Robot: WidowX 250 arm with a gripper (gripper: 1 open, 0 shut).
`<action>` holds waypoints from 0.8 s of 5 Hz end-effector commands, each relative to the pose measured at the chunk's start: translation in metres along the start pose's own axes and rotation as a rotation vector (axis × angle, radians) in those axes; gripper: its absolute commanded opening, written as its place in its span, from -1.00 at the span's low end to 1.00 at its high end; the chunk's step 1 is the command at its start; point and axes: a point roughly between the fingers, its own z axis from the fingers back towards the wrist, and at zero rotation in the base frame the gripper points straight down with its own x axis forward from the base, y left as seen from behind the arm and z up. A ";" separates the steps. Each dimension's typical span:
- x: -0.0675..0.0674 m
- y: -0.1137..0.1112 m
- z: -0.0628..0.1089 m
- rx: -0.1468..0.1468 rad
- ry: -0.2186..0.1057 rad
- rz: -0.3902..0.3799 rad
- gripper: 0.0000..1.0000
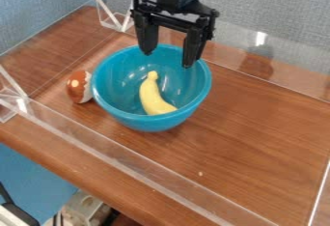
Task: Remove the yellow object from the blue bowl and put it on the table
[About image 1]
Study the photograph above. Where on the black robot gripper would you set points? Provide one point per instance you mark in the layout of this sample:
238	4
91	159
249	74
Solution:
188	16

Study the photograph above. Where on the blue plastic bowl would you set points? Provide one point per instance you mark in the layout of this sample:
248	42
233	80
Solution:
117	79

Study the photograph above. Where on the yellow toy banana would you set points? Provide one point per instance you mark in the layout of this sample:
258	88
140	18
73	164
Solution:
152	99

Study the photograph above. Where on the clear acrylic back barrier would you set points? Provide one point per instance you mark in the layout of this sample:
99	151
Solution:
291	64

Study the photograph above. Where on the clear acrylic barrier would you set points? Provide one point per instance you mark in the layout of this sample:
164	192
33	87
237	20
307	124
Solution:
291	64
146	190

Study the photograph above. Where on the brown white toy mushroom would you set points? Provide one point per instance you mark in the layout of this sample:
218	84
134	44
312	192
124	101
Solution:
78	86

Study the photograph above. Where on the clear acrylic front barrier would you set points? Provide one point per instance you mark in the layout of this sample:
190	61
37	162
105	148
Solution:
146	190

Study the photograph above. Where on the grey box under table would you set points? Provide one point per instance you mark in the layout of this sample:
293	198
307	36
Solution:
85	210

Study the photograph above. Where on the black chair edge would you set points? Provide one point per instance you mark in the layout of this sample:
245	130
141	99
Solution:
13	215

